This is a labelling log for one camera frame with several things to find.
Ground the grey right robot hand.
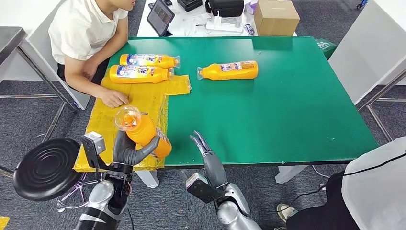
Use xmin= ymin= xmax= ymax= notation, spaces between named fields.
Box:
xmin=189 ymin=130 xmax=229 ymax=191

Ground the person's right hand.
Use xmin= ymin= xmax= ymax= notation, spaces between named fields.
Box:
xmin=100 ymin=89 xmax=130 ymax=109

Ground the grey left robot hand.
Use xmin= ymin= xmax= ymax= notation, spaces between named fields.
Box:
xmin=113 ymin=130 xmax=161 ymax=166

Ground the person's left hand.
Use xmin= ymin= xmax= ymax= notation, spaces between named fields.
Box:
xmin=81 ymin=58 xmax=99 ymax=80

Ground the orange plastic bottle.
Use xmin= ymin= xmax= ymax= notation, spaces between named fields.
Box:
xmin=109 ymin=65 xmax=175 ymax=84
xmin=196 ymin=61 xmax=259 ymax=81
xmin=114 ymin=105 xmax=172 ymax=159
xmin=119 ymin=54 xmax=181 ymax=69

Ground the yellow taped cardboard mat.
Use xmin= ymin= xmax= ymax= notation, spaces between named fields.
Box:
xmin=73 ymin=74 xmax=192 ymax=173

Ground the person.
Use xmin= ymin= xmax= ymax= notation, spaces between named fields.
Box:
xmin=48 ymin=0 xmax=137 ymax=109
xmin=275 ymin=136 xmax=406 ymax=230

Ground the black round stool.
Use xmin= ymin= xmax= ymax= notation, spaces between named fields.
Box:
xmin=13 ymin=138 xmax=105 ymax=213

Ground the stainless steel table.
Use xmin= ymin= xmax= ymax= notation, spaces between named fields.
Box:
xmin=0 ymin=27 xmax=79 ymax=178

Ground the dark tablet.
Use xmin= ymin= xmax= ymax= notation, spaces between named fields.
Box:
xmin=147 ymin=0 xmax=176 ymax=37

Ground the black tray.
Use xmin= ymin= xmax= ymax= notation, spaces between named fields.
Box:
xmin=176 ymin=0 xmax=203 ymax=12

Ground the white power strip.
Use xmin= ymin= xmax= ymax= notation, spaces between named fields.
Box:
xmin=205 ymin=16 xmax=245 ymax=35

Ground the black bag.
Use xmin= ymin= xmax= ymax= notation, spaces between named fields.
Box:
xmin=204 ymin=0 xmax=245 ymax=18

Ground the brown cardboard box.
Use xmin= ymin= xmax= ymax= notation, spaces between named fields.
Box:
xmin=253 ymin=0 xmax=301 ymax=37

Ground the translucent plastic bag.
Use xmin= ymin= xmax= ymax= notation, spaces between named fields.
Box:
xmin=245 ymin=0 xmax=259 ymax=16

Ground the green bin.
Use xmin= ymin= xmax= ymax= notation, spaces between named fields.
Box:
xmin=315 ymin=38 xmax=338 ymax=61

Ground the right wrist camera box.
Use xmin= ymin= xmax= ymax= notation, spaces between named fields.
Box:
xmin=185 ymin=172 xmax=223 ymax=204

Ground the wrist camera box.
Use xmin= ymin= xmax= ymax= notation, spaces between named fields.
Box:
xmin=185 ymin=172 xmax=223 ymax=204
xmin=81 ymin=131 xmax=112 ymax=172

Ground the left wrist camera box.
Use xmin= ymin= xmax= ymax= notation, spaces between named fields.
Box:
xmin=81 ymin=131 xmax=112 ymax=172

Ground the black cable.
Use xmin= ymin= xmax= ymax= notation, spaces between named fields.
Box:
xmin=283 ymin=151 xmax=406 ymax=208

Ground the steel table frame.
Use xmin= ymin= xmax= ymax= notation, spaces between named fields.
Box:
xmin=358 ymin=68 xmax=406 ymax=143

